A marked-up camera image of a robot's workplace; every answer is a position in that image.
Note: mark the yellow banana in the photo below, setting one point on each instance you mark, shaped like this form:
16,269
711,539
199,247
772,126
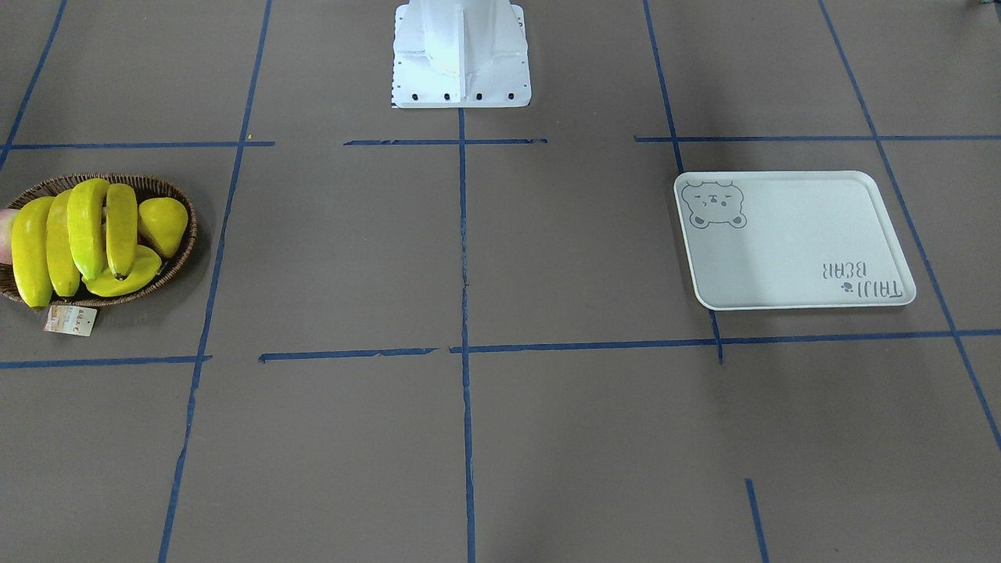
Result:
121,229
29,253
84,223
64,276

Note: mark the yellow mango bottom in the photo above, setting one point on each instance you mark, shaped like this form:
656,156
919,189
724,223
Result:
144,269

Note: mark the paper price tag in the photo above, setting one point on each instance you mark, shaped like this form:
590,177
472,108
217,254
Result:
68,319

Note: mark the white bear tray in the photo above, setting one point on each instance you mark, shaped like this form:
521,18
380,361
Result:
777,240

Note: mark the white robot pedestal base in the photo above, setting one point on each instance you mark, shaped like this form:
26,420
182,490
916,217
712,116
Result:
460,54

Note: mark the yellow pear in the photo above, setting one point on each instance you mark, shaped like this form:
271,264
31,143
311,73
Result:
162,222

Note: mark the pink apple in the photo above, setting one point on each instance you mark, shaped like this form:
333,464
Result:
7,219

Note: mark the brown wicker basket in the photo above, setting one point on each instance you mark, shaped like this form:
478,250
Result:
147,187

